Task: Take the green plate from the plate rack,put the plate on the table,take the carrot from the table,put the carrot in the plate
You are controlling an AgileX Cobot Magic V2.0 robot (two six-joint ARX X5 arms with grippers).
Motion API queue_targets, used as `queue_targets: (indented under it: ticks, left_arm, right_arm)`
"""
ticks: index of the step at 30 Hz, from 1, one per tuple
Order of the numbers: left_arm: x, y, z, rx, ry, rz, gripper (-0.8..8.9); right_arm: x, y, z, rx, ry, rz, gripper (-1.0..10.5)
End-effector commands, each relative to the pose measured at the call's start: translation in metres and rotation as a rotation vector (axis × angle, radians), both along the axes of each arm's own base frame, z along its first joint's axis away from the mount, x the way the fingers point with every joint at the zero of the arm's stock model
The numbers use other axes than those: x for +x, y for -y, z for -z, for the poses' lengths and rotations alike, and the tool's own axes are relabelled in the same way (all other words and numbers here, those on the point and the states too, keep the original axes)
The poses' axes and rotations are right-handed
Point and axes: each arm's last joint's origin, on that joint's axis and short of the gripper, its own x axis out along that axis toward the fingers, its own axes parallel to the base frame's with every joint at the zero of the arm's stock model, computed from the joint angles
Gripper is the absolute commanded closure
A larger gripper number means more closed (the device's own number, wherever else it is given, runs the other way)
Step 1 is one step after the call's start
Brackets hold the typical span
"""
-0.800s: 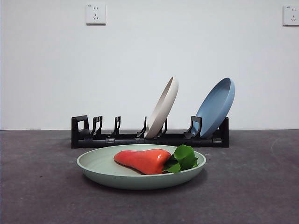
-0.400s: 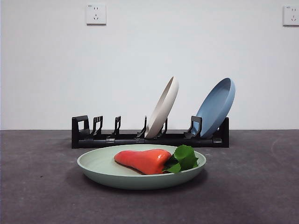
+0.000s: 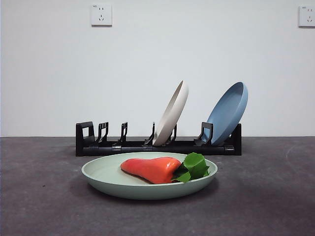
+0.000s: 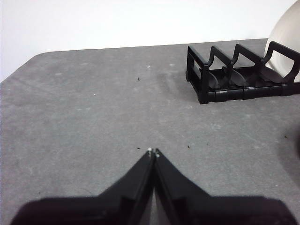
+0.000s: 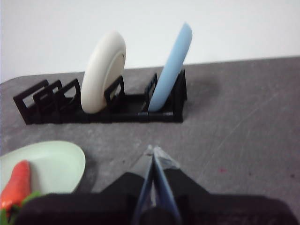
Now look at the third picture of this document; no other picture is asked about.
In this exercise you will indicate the blue plate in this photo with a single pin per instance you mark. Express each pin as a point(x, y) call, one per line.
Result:
point(229, 110)

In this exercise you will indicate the black plate rack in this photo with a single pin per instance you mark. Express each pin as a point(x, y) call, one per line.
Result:
point(108, 149)

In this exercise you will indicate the white wall socket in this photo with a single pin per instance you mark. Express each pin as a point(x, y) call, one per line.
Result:
point(102, 14)
point(307, 16)

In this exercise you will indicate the green plate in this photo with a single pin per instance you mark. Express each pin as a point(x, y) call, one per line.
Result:
point(103, 177)

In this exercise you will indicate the orange carrot with green leaves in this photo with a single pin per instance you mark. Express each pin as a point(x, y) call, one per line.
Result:
point(150, 169)

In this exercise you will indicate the beige plate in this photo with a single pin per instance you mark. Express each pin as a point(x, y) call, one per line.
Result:
point(172, 115)

